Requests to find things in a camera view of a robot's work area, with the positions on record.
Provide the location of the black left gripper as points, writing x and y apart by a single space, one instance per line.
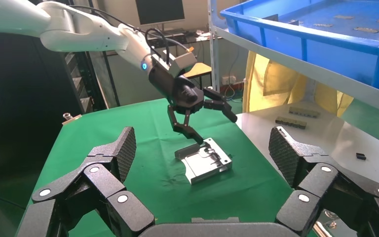
179 95

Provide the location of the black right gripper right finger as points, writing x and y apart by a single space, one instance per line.
320 183

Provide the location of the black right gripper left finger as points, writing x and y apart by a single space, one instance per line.
104 183

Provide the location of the silver sheet metal bracket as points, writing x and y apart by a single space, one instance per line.
206 163

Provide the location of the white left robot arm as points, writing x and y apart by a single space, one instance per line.
78 32

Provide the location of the small black clip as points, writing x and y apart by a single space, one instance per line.
360 156

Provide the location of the wooden stool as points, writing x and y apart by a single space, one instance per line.
199 69

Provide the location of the green table cloth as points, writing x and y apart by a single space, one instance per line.
156 153

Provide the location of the grey connector strip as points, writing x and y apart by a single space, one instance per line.
291 122
304 112

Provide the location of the yellow cloth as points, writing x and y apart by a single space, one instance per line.
274 81

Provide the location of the black computer monitor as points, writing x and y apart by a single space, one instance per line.
160 11

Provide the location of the blue plastic bin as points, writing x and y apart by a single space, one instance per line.
340 55

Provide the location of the white wall socket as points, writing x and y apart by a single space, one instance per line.
228 79

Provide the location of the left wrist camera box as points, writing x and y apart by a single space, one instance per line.
181 63

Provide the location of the white perforated shelf post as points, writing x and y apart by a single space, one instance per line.
214 49

